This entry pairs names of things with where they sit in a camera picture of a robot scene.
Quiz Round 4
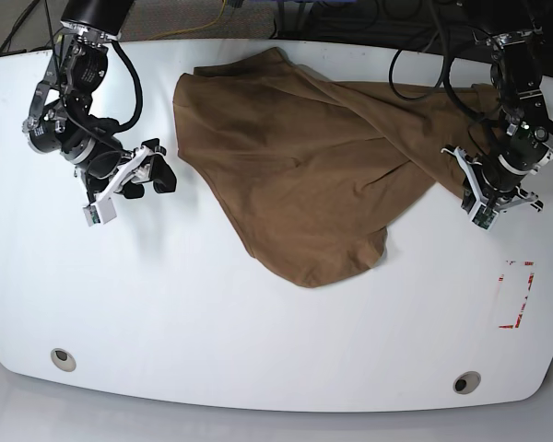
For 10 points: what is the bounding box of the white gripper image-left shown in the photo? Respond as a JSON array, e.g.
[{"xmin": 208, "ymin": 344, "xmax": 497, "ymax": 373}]
[{"xmin": 73, "ymin": 138, "xmax": 177, "ymax": 204}]

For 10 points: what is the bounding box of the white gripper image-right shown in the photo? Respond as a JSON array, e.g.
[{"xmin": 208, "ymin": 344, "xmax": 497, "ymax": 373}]
[{"xmin": 441, "ymin": 145, "xmax": 544, "ymax": 216}]

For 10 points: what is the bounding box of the brown t-shirt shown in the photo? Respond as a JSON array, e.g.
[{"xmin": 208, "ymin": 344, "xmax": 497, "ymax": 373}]
[{"xmin": 173, "ymin": 48, "xmax": 488, "ymax": 288}]

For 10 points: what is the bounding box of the red tape rectangle marking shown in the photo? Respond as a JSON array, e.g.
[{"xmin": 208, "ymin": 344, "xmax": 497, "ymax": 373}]
[{"xmin": 493, "ymin": 261, "xmax": 535, "ymax": 330}]

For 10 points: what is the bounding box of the grey table grommet right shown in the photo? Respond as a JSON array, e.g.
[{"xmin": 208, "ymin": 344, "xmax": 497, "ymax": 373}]
[{"xmin": 453, "ymin": 371, "xmax": 481, "ymax": 395}]

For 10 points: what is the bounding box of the grey table grommet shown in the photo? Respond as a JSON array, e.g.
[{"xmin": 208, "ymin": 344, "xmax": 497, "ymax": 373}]
[
  {"xmin": 51, "ymin": 348, "xmax": 76, "ymax": 373},
  {"xmin": 453, "ymin": 371, "xmax": 481, "ymax": 395}
]

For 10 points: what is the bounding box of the grey table grommet left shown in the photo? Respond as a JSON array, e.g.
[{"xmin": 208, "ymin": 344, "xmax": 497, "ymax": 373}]
[{"xmin": 51, "ymin": 348, "xmax": 76, "ymax": 373}]

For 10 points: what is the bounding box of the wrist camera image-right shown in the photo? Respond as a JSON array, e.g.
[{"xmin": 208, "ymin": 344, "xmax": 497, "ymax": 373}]
[{"xmin": 469, "ymin": 202, "xmax": 499, "ymax": 230}]

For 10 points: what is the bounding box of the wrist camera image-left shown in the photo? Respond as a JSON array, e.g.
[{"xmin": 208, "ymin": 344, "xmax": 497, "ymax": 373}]
[{"xmin": 83, "ymin": 198, "xmax": 117, "ymax": 227}]

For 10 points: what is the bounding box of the yellow cable on floor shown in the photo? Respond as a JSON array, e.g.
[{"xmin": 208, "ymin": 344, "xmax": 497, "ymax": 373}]
[{"xmin": 154, "ymin": 0, "xmax": 227, "ymax": 41}]

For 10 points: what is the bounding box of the black cable on floor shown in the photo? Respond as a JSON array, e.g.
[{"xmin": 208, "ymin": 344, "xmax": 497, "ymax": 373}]
[{"xmin": 0, "ymin": 0, "xmax": 52, "ymax": 52}]

